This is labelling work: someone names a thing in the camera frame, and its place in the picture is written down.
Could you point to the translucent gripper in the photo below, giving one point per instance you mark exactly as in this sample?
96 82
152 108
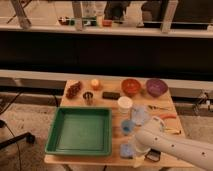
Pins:
139 152

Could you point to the blue sponge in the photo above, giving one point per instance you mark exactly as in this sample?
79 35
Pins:
126 151

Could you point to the purple bowl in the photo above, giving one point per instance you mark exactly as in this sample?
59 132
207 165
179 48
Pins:
156 87

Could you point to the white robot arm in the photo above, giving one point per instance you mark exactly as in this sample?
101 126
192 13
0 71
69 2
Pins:
152 136

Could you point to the orange bowl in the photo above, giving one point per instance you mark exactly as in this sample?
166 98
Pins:
130 87

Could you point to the black scrub brush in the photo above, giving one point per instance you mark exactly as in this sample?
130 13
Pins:
153 155

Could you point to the small blue cup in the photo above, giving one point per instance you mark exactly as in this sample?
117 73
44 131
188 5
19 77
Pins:
127 127

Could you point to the small metal fork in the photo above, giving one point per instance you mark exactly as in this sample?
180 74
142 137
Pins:
158 108

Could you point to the orange carrot toy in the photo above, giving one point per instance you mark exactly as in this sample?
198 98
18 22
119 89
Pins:
167 116

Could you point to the white plastic cup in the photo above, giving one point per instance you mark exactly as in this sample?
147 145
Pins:
124 104

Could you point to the wooden table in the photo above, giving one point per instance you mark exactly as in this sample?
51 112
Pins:
118 137

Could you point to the black rectangular block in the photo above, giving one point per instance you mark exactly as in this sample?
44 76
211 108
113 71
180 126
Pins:
111 95

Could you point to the green plastic tray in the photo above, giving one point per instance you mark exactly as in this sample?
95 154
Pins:
80 131

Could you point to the small metal cup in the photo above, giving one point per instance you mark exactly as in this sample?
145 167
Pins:
88 98

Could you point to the orange fruit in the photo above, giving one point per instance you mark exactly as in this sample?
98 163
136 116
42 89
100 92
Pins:
95 84

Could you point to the red grapes bunch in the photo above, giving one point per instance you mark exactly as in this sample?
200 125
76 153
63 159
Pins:
73 90

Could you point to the black chair base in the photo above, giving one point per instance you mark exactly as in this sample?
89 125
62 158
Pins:
30 138

